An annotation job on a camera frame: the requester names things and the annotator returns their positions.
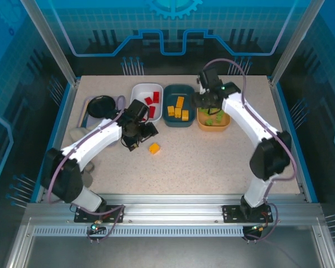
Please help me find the dark teal plastic container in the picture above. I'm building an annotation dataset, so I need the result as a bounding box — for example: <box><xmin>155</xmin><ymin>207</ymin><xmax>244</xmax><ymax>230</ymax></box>
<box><xmin>162</xmin><ymin>84</ymin><xmax>197</xmax><ymax>128</ymax></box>

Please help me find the pale orange plastic container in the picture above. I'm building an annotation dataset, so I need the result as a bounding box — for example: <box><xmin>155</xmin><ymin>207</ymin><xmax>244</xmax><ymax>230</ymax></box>
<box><xmin>196</xmin><ymin>105</ymin><xmax>231</xmax><ymax>132</ymax></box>

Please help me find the white plastic container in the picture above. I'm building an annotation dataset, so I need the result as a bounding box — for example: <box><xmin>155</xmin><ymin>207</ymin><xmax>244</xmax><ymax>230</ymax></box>
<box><xmin>130</xmin><ymin>83</ymin><xmax>163</xmax><ymax>124</ymax></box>

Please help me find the black round plate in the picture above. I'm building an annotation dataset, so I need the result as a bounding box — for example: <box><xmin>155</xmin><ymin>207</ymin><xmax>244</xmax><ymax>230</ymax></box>
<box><xmin>88</xmin><ymin>95</ymin><xmax>116</xmax><ymax>118</ymax></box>

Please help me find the lavender plastic tray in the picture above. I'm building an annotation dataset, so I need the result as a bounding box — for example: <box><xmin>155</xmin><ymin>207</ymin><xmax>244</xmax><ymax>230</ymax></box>
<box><xmin>77</xmin><ymin>95</ymin><xmax>121</xmax><ymax>148</ymax></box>

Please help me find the thin wooden stick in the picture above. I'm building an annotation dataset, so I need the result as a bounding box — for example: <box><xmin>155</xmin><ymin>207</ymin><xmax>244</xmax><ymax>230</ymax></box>
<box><xmin>78</xmin><ymin>97</ymin><xmax>90</xmax><ymax>121</ymax></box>

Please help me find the beige fabric lump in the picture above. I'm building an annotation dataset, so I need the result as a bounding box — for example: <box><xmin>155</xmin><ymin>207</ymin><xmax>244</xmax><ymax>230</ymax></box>
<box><xmin>69</xmin><ymin>126</ymin><xmax>97</xmax><ymax>142</ymax></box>

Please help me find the small circuit board green LED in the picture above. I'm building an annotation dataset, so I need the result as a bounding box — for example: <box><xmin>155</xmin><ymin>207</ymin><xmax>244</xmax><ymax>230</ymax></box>
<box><xmin>89</xmin><ymin>220</ymin><xmax>107</xmax><ymax>235</ymax></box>
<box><xmin>243</xmin><ymin>224</ymin><xmax>269</xmax><ymax>241</ymax></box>

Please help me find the grey metal lower panel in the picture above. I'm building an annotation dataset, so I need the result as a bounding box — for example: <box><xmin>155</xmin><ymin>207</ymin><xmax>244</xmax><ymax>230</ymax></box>
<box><xmin>27</xmin><ymin>236</ymin><xmax>323</xmax><ymax>268</ymax></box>

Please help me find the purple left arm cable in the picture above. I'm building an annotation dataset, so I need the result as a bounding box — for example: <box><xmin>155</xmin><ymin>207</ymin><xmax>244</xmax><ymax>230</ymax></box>
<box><xmin>47</xmin><ymin>95</ymin><xmax>127</xmax><ymax>244</ymax></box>

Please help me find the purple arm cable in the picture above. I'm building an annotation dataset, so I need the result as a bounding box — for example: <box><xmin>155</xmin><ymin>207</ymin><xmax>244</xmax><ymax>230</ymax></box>
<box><xmin>203</xmin><ymin>58</ymin><xmax>296</xmax><ymax>244</ymax></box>
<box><xmin>47</xmin><ymin>95</ymin><xmax>127</xmax><ymax>244</ymax></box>

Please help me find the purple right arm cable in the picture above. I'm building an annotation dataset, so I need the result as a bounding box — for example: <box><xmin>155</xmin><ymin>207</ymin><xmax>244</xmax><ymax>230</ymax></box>
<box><xmin>203</xmin><ymin>58</ymin><xmax>296</xmax><ymax>244</ymax></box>

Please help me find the aluminium left side rail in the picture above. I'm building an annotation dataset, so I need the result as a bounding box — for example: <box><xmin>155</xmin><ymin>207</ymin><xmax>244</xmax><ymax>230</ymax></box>
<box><xmin>35</xmin><ymin>79</ymin><xmax>80</xmax><ymax>202</ymax></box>

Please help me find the aluminium rail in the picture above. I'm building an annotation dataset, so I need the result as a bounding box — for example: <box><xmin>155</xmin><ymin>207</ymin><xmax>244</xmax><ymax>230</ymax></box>
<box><xmin>267</xmin><ymin>78</ymin><xmax>310</xmax><ymax>202</ymax></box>
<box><xmin>35</xmin><ymin>79</ymin><xmax>80</xmax><ymax>202</ymax></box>
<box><xmin>25</xmin><ymin>193</ymin><xmax>323</xmax><ymax>227</ymax></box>

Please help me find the aluminium right side rail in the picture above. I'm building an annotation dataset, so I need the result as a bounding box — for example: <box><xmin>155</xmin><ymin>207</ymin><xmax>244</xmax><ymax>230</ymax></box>
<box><xmin>267</xmin><ymin>78</ymin><xmax>310</xmax><ymax>202</ymax></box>

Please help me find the aluminium front rail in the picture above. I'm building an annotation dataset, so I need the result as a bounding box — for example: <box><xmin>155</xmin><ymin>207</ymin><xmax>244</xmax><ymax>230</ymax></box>
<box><xmin>25</xmin><ymin>193</ymin><xmax>323</xmax><ymax>227</ymax></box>

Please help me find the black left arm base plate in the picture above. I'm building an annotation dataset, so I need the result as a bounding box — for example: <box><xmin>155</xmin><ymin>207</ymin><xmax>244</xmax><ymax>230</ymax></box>
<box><xmin>74</xmin><ymin>205</ymin><xmax>125</xmax><ymax>224</ymax></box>

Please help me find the slotted grey cable duct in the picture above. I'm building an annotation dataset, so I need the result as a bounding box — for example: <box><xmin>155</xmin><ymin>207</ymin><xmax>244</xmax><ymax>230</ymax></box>
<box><xmin>32</xmin><ymin>226</ymin><xmax>246</xmax><ymax>238</ymax></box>

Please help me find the aluminium right frame post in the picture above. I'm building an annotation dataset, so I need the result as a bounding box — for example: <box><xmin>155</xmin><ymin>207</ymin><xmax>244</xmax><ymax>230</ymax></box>
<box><xmin>270</xmin><ymin>0</ymin><xmax>327</xmax><ymax>86</ymax></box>

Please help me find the aluminium frame post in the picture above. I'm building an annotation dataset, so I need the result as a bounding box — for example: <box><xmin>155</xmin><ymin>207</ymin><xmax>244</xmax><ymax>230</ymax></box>
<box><xmin>270</xmin><ymin>0</ymin><xmax>327</xmax><ymax>86</ymax></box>
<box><xmin>20</xmin><ymin>0</ymin><xmax>81</xmax><ymax>86</ymax></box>

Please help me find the aluminium left frame post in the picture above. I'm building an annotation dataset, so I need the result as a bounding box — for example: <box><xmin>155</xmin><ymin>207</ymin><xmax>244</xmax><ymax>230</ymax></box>
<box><xmin>20</xmin><ymin>0</ymin><xmax>81</xmax><ymax>86</ymax></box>

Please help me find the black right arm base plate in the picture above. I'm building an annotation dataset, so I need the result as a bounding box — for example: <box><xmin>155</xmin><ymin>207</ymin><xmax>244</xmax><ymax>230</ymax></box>
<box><xmin>222</xmin><ymin>204</ymin><xmax>274</xmax><ymax>224</ymax></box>

